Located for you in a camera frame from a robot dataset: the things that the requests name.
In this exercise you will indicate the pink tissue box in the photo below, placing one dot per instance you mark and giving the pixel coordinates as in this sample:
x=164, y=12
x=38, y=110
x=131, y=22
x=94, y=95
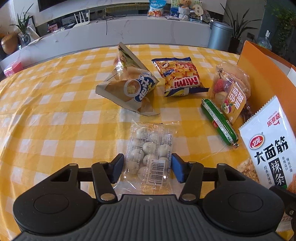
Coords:
x=13, y=68

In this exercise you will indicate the clear white candy bag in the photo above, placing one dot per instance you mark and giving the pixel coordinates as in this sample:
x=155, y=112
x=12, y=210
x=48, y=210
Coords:
x=147, y=167

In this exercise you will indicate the white TV console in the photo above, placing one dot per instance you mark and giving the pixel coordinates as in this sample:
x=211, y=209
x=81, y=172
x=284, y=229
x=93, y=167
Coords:
x=129, y=30

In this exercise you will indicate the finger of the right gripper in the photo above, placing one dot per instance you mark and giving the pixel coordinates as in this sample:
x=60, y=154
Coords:
x=288, y=198

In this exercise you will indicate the small plant in vase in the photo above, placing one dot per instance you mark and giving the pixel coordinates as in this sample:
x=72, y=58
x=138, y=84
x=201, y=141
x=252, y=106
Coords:
x=22, y=25

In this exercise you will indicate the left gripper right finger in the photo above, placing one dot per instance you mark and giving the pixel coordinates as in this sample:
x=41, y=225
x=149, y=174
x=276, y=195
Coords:
x=189, y=173

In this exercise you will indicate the Mimi snack bag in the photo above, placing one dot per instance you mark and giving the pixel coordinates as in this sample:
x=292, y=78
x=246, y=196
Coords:
x=180, y=75

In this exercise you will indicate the teddy bear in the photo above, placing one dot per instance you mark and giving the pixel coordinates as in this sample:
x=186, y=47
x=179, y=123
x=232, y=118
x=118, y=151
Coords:
x=184, y=9

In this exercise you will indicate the water jug with pump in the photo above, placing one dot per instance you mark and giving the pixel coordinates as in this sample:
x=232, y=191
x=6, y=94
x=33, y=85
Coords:
x=264, y=41

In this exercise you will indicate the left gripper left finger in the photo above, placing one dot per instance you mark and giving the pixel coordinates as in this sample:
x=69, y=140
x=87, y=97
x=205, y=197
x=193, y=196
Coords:
x=104, y=175

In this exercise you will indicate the orange cardboard box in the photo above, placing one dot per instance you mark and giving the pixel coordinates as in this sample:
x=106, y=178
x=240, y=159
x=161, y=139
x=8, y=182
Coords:
x=270, y=75

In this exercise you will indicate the clear dried fruit bag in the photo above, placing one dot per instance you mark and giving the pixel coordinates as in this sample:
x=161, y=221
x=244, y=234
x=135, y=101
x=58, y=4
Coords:
x=230, y=90

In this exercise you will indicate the green sausage stick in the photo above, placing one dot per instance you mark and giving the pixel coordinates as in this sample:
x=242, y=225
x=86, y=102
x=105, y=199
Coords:
x=219, y=122

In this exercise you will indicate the beige potato chip bag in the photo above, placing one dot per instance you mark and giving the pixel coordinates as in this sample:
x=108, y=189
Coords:
x=129, y=84

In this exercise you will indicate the black television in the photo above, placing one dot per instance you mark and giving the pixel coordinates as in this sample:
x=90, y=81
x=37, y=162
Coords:
x=45, y=4

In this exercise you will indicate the potted long-leaf plant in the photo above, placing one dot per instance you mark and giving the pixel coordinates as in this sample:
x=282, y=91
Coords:
x=238, y=25

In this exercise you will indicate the grey metal trash bin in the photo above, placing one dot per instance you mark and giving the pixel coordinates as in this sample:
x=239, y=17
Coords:
x=220, y=36

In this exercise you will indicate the blue snack bag on console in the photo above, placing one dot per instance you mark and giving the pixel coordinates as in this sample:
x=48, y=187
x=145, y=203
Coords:
x=156, y=8

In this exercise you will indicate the white spicy strip packet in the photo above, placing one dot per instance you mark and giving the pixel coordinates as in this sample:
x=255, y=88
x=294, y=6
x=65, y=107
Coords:
x=270, y=141

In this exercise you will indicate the yellow checkered tablecloth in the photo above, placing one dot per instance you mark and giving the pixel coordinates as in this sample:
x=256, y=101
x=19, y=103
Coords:
x=51, y=116

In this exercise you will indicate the white wifi router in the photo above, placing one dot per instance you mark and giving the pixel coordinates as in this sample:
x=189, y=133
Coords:
x=82, y=19

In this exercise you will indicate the brown round vase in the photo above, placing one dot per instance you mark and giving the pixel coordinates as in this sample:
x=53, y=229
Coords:
x=9, y=43

